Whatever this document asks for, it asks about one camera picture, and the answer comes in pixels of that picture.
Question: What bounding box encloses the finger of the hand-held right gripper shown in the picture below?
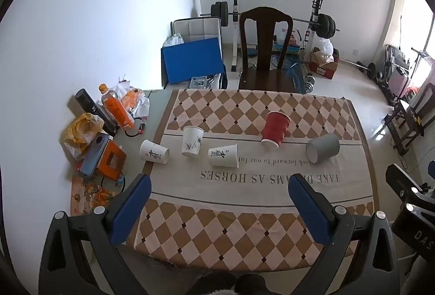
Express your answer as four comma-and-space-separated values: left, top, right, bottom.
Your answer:
385, 164, 426, 204

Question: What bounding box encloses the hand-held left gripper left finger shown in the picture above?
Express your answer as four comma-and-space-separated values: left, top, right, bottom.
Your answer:
39, 173, 152, 295

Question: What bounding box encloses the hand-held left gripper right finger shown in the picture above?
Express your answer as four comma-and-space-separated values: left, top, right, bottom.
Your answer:
288, 173, 402, 295

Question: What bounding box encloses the white cup with small print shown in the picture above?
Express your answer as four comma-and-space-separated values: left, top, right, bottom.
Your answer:
139, 139, 170, 165

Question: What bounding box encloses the grey paper cup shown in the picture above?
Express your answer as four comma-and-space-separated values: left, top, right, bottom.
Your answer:
305, 132, 341, 165

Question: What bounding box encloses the red paper cup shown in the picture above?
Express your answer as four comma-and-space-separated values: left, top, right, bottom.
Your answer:
260, 111, 291, 149

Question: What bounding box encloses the white cup with large print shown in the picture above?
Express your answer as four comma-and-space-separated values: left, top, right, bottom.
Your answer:
207, 144, 239, 168

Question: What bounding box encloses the white cup with floral print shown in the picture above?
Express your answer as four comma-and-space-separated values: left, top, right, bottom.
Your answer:
181, 125, 205, 157

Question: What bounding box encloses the orange printed mat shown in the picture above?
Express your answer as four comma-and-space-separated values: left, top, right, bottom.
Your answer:
70, 175, 127, 218

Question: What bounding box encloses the orange box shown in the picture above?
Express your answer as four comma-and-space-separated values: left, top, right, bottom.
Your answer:
97, 140, 127, 182

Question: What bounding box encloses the black bench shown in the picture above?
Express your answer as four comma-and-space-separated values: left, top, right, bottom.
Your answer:
383, 99, 429, 155

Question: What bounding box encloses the grey-blue device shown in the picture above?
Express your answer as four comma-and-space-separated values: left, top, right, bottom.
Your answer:
79, 132, 113, 179

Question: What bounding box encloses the checkered tablecloth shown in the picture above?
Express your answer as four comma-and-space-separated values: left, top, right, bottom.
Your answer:
134, 88, 374, 272

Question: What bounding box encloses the yellow plastic bag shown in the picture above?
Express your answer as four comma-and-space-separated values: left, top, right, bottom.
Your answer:
60, 113, 104, 162

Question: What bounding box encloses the orange drink bottle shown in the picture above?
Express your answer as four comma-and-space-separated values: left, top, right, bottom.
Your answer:
98, 84, 135, 131

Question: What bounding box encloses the folded cart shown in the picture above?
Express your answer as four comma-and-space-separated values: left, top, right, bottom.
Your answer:
377, 45, 412, 102

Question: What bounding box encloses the crumpled white plastic bag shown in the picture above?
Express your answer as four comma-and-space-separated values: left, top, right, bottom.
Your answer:
111, 80, 151, 119

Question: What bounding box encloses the black cylinder can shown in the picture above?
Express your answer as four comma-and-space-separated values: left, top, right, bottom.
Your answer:
75, 88, 118, 138

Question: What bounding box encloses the orange snack packet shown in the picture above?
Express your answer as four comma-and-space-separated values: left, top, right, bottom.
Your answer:
120, 86, 144, 112

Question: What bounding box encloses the thin barbell with small plates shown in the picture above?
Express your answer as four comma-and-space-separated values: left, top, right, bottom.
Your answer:
339, 58, 378, 81

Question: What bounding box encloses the red and white cardboard box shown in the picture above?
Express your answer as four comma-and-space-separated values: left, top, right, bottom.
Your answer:
308, 48, 340, 80

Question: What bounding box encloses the blue board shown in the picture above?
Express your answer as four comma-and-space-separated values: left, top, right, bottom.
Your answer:
161, 37, 225, 85

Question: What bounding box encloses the dark wooden chair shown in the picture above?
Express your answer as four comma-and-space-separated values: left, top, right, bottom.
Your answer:
238, 7, 305, 94

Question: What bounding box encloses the green and white plastic bag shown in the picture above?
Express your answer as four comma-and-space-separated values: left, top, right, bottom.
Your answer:
163, 32, 185, 48

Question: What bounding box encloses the white padded chair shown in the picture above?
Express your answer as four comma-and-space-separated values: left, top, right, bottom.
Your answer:
170, 17, 223, 44

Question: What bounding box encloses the white squat rack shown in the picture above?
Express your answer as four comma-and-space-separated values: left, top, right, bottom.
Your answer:
230, 0, 324, 73

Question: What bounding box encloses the barbell with black plates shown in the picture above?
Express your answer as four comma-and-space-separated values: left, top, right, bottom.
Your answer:
200, 1, 341, 40

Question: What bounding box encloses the black cable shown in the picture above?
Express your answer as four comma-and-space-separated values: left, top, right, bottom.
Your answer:
124, 116, 147, 138

